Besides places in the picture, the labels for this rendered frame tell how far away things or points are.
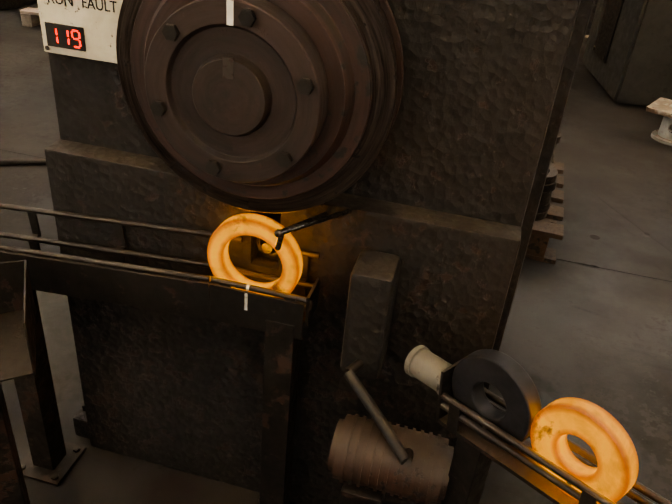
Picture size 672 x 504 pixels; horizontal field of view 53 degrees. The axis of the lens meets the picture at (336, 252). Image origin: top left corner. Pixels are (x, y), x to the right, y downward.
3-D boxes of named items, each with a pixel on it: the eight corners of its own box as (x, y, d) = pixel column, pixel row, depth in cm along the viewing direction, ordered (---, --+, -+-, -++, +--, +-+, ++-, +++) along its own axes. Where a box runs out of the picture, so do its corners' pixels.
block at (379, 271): (350, 341, 141) (362, 243, 129) (387, 349, 140) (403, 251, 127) (338, 373, 132) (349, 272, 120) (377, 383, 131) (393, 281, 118)
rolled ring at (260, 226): (300, 231, 121) (305, 223, 124) (205, 211, 125) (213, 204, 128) (295, 313, 131) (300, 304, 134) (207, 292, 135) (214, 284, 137)
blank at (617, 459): (550, 378, 101) (537, 387, 99) (650, 433, 91) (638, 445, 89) (535, 455, 108) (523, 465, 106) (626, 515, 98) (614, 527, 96)
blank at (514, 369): (468, 332, 112) (455, 340, 110) (549, 377, 101) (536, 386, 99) (459, 406, 119) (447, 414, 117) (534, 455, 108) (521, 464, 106)
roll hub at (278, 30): (163, 155, 114) (153, -20, 99) (322, 185, 109) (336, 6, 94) (147, 168, 109) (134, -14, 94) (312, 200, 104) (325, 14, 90)
